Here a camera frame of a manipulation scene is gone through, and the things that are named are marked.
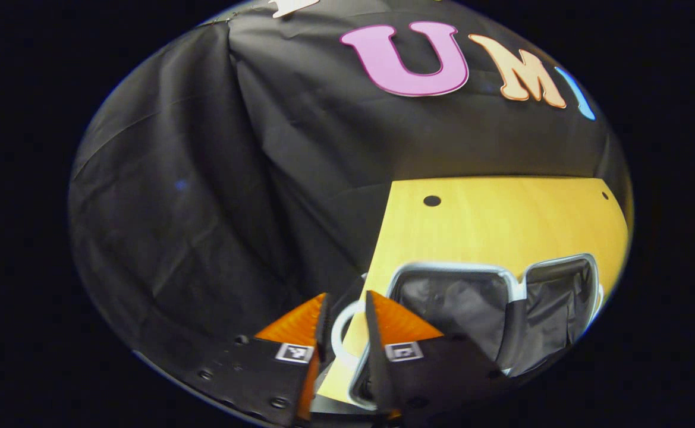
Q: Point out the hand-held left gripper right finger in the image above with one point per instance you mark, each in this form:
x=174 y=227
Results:
x=374 y=345

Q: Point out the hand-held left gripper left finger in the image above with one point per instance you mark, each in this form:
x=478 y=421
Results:
x=323 y=327

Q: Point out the white suitcase black lining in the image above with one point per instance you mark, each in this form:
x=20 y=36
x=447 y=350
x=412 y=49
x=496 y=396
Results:
x=460 y=303

